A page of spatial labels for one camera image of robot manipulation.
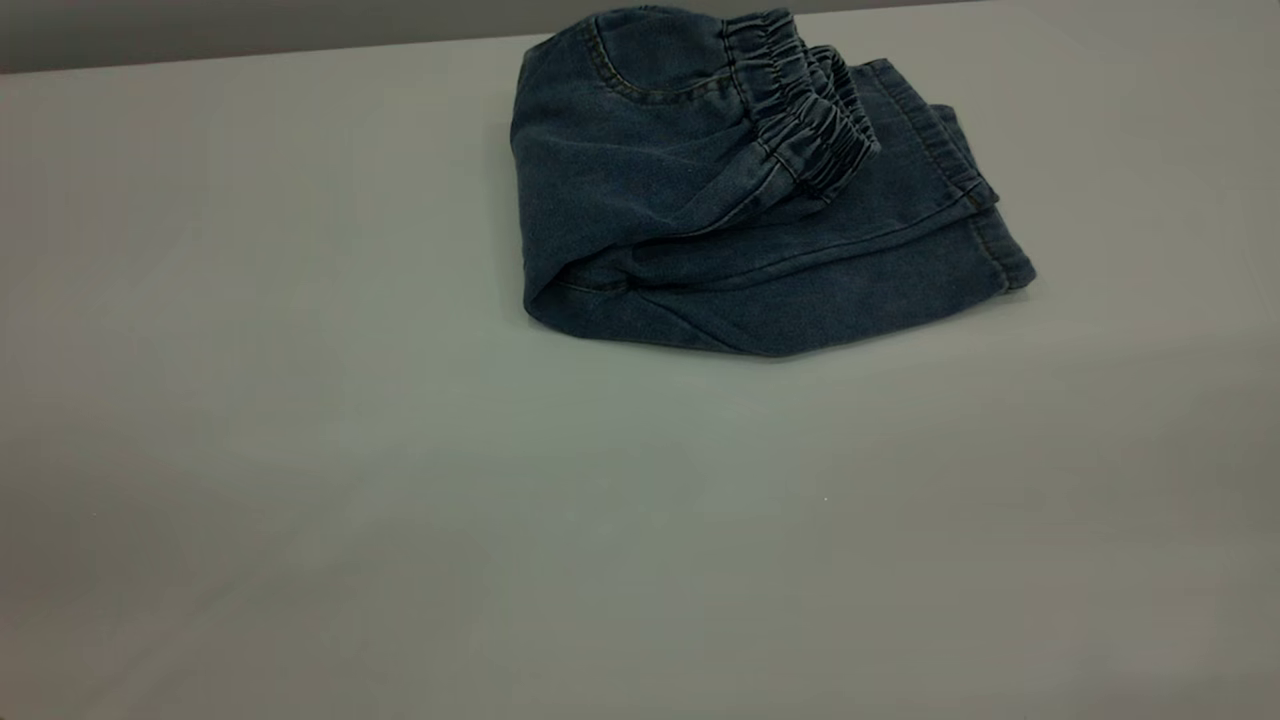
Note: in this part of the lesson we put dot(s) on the blue denim shorts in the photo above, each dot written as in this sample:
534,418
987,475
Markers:
750,250

